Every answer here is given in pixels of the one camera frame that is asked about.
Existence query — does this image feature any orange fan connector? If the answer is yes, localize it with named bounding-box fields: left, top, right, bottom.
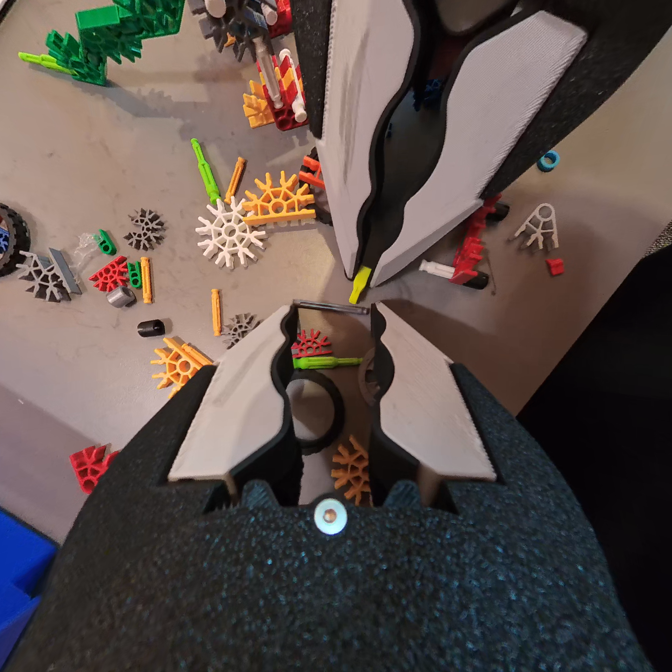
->
left=150, top=337, right=214, bottom=400
left=330, top=434, right=372, bottom=506

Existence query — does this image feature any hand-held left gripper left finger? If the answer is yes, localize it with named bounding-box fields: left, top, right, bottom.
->
left=168, top=303, right=302, bottom=494

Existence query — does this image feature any red half-circle connector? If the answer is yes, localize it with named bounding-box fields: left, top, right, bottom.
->
left=291, top=329, right=334, bottom=360

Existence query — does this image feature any white fan connector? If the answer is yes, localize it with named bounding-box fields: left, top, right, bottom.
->
left=513, top=203, right=560, bottom=251

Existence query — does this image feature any red yellow connector block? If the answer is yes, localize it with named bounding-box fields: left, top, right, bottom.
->
left=242, top=48, right=310, bottom=132

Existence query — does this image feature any grey connector with panel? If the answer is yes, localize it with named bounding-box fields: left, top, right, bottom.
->
left=15, top=247, right=83, bottom=303

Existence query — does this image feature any yellow half-circle connector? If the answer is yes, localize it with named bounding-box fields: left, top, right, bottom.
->
left=241, top=170, right=317, bottom=227

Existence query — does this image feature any thin metal rod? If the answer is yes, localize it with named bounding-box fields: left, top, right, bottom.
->
left=292, top=300, right=369, bottom=315

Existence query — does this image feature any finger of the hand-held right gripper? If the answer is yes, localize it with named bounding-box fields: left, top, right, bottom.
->
left=319, top=0, right=422, bottom=282
left=362, top=10, right=588, bottom=288

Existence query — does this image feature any green connector structure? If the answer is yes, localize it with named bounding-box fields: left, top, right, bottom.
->
left=45, top=0, right=186, bottom=88

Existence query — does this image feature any red fan connector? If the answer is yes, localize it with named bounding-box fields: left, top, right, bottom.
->
left=69, top=444, right=121, bottom=495

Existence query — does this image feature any dark grey snowflake connector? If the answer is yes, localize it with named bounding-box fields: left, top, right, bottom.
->
left=222, top=313, right=261, bottom=350
left=123, top=208, right=167, bottom=252

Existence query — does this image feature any grey panel assembly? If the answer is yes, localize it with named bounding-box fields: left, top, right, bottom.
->
left=186, top=0, right=280, bottom=65

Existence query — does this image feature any small red connector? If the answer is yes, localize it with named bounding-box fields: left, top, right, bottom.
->
left=87, top=255, right=130, bottom=294

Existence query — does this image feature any white snowflake connector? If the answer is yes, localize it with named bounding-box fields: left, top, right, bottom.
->
left=195, top=196, right=268, bottom=270

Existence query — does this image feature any orange red connector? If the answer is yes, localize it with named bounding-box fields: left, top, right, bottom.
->
left=299, top=154, right=324, bottom=191

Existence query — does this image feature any black toy tyre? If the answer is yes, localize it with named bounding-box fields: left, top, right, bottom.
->
left=299, top=146, right=335, bottom=228
left=286, top=370, right=346, bottom=455

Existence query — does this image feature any grey spoked wheel hub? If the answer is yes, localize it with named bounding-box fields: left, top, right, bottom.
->
left=359, top=346, right=393, bottom=406

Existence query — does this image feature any blue box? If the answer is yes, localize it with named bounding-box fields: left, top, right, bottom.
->
left=0, top=505, right=59, bottom=653

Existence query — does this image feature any person's right hand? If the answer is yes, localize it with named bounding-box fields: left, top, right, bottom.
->
left=424, top=34, right=464, bottom=89

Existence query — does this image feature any red connector strip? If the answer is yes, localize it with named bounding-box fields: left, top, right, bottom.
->
left=449, top=194, right=503, bottom=286

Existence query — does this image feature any lime yellow clip connector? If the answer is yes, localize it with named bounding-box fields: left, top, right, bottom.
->
left=349, top=266, right=373, bottom=306

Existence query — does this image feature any white rod with black cap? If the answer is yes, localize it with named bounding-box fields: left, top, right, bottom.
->
left=418, top=259, right=490, bottom=291

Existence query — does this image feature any lime green rod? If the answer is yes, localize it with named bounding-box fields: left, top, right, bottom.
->
left=292, top=355, right=364, bottom=370
left=189, top=138, right=224, bottom=206
left=18, top=50, right=75, bottom=75

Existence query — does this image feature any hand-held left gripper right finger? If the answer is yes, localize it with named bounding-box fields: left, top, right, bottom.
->
left=370, top=302, right=497, bottom=483

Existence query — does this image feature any large black knobby tyre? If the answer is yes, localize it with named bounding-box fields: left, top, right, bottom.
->
left=0, top=203, right=31, bottom=278

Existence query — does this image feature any small blue connector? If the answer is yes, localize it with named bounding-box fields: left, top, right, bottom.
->
left=412, top=78, right=448, bottom=112

